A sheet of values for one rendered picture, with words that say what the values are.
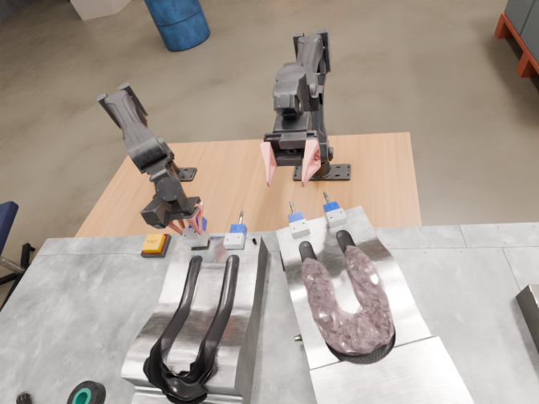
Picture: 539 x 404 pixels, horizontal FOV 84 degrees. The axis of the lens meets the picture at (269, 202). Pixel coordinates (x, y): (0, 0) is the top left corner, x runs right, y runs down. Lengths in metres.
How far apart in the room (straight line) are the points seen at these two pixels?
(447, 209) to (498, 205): 0.26
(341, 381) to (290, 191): 0.61
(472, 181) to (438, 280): 1.39
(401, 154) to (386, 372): 0.71
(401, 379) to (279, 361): 0.28
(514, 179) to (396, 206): 1.38
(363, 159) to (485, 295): 0.54
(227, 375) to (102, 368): 0.42
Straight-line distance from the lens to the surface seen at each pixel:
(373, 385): 0.68
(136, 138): 0.77
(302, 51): 0.82
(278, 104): 0.54
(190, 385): 0.79
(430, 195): 2.08
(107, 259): 1.19
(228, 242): 0.83
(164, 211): 0.74
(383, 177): 1.06
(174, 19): 4.52
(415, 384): 0.69
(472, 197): 2.13
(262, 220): 0.99
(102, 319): 1.08
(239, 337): 0.72
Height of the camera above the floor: 1.58
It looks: 50 degrees down
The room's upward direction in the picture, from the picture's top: 19 degrees counter-clockwise
